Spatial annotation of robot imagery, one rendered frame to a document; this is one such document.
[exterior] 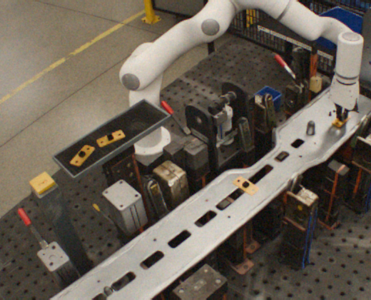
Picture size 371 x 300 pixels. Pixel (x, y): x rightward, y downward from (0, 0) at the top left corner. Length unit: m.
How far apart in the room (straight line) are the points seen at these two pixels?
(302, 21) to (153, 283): 0.89
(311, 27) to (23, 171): 2.35
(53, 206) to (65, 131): 2.10
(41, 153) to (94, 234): 1.64
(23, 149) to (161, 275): 2.34
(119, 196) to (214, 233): 0.29
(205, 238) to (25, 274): 0.75
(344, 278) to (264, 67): 1.32
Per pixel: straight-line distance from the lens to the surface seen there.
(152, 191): 1.32
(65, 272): 1.30
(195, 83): 2.39
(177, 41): 1.56
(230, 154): 1.57
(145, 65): 1.62
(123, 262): 1.29
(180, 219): 1.35
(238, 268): 1.59
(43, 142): 3.42
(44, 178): 1.35
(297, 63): 1.66
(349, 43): 1.46
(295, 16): 1.43
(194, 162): 1.44
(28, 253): 1.81
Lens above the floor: 2.05
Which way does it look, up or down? 42 degrees down
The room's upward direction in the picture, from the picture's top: 8 degrees counter-clockwise
